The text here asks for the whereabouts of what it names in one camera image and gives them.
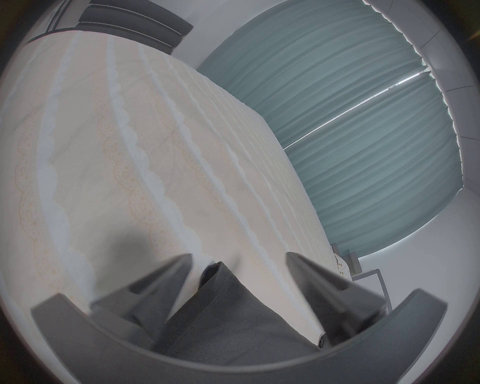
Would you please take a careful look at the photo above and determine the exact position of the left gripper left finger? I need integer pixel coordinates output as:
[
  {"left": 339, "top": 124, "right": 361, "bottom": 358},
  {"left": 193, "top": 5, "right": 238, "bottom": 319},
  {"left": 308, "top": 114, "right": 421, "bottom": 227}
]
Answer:
[{"left": 90, "top": 253, "right": 194, "bottom": 342}]

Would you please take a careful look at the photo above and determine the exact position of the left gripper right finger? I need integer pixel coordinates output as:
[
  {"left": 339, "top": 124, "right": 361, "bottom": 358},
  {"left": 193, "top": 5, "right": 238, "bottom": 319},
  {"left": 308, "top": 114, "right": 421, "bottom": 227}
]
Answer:
[{"left": 286, "top": 252, "right": 387, "bottom": 336}]

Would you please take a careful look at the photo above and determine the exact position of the black T-shirt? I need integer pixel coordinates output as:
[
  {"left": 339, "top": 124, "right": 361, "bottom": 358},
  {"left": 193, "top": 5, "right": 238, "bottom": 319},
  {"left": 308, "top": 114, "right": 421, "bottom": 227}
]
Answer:
[{"left": 154, "top": 261, "right": 327, "bottom": 366}]

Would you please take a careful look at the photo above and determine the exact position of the bed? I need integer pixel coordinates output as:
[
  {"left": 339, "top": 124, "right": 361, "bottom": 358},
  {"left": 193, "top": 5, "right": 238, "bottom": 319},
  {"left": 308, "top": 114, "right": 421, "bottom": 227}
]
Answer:
[{"left": 0, "top": 30, "right": 392, "bottom": 357}]

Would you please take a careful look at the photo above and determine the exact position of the white printed pillow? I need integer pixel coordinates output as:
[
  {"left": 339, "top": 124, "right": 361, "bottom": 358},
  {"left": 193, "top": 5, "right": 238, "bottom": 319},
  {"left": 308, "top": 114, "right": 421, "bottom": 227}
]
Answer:
[{"left": 334, "top": 253, "right": 352, "bottom": 280}]

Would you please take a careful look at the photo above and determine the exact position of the grey bedside table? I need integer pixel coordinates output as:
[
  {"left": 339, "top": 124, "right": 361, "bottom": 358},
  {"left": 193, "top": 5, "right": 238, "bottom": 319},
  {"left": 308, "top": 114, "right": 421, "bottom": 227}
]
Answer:
[{"left": 332, "top": 244, "right": 361, "bottom": 280}]

